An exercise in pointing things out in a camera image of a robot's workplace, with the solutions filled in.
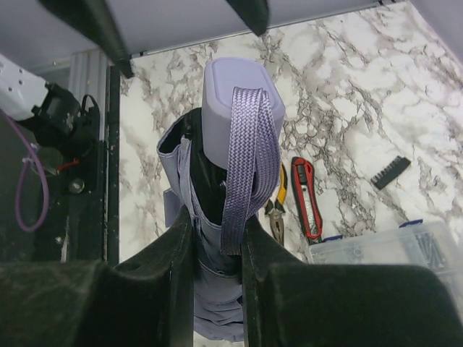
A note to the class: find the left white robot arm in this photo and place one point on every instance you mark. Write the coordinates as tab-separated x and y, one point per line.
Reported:
50	112

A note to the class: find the yellow handled pliers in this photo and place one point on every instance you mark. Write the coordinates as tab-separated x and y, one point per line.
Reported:
274	210

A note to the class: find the purple umbrella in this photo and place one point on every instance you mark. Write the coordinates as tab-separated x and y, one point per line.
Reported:
223	163

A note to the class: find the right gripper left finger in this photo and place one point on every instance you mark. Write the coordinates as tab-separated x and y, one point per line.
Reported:
145	301

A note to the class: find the clear plastic screw box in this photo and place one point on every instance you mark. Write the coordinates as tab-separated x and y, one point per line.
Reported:
428	245

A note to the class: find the aluminium extrusion frame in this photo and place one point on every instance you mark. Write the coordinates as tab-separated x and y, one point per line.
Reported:
87	75

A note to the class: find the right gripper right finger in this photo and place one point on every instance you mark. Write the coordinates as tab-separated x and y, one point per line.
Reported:
287	302

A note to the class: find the red black utility knife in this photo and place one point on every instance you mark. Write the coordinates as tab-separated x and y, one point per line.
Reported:
303	187

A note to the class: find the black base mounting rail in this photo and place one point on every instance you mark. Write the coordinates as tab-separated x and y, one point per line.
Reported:
53	207

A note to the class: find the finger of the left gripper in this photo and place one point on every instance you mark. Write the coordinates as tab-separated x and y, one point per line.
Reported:
94	20
254	13

